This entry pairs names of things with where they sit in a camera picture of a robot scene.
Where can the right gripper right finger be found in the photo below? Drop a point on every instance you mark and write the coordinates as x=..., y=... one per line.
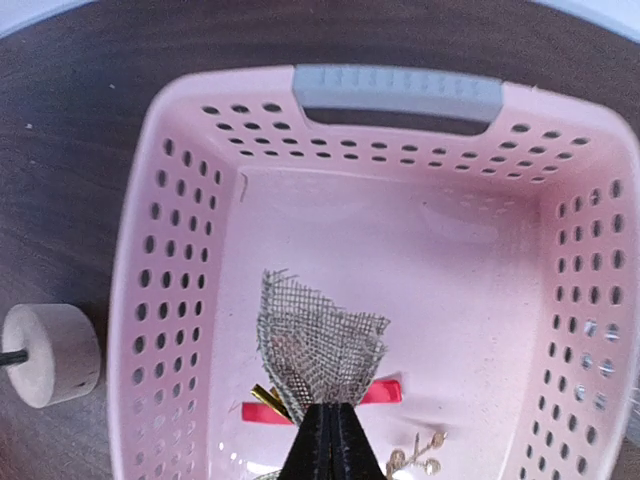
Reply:
x=352, y=457

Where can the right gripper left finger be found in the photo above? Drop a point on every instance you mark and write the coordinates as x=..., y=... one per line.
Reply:
x=309, y=457

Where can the burlap bow red ribbon ornament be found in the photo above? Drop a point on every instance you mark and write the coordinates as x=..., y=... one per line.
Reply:
x=316, y=352

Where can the round wooden tree base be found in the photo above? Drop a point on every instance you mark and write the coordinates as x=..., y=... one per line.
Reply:
x=51, y=353

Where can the pink plastic basket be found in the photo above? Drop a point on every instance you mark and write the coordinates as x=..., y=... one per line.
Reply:
x=496, y=227

